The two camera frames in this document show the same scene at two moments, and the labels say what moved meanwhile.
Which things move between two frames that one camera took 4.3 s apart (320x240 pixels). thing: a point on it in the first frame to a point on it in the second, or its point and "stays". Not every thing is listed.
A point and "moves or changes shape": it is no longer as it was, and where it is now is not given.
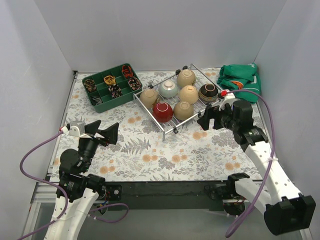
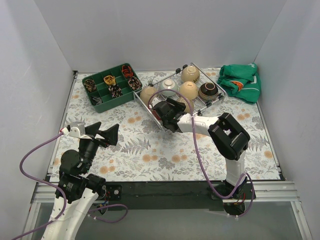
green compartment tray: [114, 87] stays
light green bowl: [168, 89] stays
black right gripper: [215, 117] to [166, 113]
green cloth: [241, 77] stays
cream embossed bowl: [188, 93] moves or changes shape
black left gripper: [99, 139] stays
